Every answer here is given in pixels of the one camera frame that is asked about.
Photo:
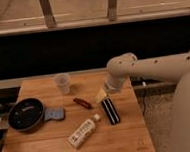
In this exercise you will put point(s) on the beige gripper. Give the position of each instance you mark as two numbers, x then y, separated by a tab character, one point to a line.
108	106

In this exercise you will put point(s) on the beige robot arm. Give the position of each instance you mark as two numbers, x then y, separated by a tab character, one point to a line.
171	68

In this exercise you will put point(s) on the dark ceramic bowl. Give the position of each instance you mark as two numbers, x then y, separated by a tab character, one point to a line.
26	114

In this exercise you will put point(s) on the white labelled bottle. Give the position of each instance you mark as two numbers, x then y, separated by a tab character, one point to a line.
79	136

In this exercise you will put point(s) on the translucent plastic cup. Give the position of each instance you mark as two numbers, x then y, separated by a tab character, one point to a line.
62	82

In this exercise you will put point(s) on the blue sponge cloth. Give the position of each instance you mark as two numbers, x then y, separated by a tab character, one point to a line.
54	114

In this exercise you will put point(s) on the right window frame post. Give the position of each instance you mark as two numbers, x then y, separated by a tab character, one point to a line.
112	10

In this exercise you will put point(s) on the window frame post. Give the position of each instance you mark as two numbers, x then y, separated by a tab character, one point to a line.
112	10
47	13

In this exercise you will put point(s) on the left window frame post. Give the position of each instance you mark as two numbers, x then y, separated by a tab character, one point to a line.
47	13

